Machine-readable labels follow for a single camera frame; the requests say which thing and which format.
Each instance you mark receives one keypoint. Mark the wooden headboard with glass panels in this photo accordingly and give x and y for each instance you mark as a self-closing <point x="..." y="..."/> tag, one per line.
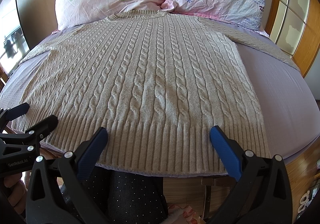
<point x="293" y="25"/>

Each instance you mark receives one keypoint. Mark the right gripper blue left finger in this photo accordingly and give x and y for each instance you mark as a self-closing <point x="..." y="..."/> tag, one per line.
<point x="56" y="191"/>

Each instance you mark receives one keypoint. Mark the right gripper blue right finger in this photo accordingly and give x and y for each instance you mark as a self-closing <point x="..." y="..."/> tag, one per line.
<point x="262" y="193"/>

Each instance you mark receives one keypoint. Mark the wooden chair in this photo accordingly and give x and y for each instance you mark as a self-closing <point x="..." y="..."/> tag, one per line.
<point x="3" y="77"/>

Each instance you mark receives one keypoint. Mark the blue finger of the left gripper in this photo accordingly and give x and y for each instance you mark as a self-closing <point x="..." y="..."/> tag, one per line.
<point x="10" y="114"/>
<point x="38" y="132"/>

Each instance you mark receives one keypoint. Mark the person's left hand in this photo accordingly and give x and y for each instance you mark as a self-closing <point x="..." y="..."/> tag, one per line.
<point x="17" y="198"/>

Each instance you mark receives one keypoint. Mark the lilac bed sheet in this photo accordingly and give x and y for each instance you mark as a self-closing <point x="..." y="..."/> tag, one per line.
<point x="277" y="93"/>

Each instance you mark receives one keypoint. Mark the dark dotted trousers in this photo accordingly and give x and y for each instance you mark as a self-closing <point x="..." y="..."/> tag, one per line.
<point x="121" y="197"/>

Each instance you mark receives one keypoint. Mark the window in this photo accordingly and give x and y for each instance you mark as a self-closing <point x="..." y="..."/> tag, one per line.
<point x="14" y="46"/>

